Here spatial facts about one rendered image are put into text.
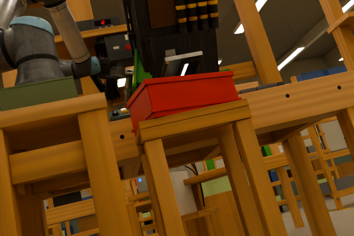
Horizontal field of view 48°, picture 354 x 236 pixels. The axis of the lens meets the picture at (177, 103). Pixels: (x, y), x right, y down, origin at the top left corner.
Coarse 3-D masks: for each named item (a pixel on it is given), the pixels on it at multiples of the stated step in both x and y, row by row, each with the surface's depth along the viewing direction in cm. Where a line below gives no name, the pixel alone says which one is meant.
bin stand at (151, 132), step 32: (160, 128) 114; (192, 128) 116; (224, 128) 140; (160, 160) 112; (224, 160) 138; (256, 160) 116; (160, 192) 109; (256, 192) 114; (160, 224) 126; (256, 224) 130
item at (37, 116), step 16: (80, 96) 97; (96, 96) 97; (0, 112) 93; (16, 112) 93; (32, 112) 94; (48, 112) 94; (64, 112) 95; (80, 112) 96; (0, 128) 92; (16, 128) 95; (32, 128) 98; (48, 128) 101; (64, 128) 105; (16, 144) 108; (32, 144) 112; (48, 144) 117
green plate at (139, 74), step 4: (136, 48) 179; (136, 52) 179; (136, 56) 178; (136, 60) 177; (140, 60) 179; (136, 64) 177; (140, 64) 178; (136, 68) 176; (140, 68) 178; (136, 72) 176; (140, 72) 177; (144, 72) 177; (148, 72) 178; (136, 76) 176; (140, 76) 177; (144, 76) 177; (148, 76) 177; (136, 80) 176; (140, 80) 176; (136, 88) 183
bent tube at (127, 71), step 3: (126, 69) 186; (129, 69) 187; (132, 69) 187; (126, 72) 183; (129, 72) 183; (132, 72) 184; (132, 75) 185; (126, 78) 186; (129, 78) 185; (132, 78) 187; (126, 81) 186; (129, 81) 186; (126, 84) 187; (129, 84) 186; (126, 87) 187; (129, 87) 187
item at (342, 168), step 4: (340, 164) 1072; (344, 164) 1076; (348, 164) 1079; (352, 164) 1082; (340, 168) 1068; (344, 168) 1072; (348, 168) 1075; (352, 168) 1078; (332, 172) 1059; (340, 172) 1064; (344, 172) 1068; (348, 172) 1071; (352, 172) 1027; (320, 176) 1074; (340, 176) 1014; (344, 176) 1017; (324, 196) 1067
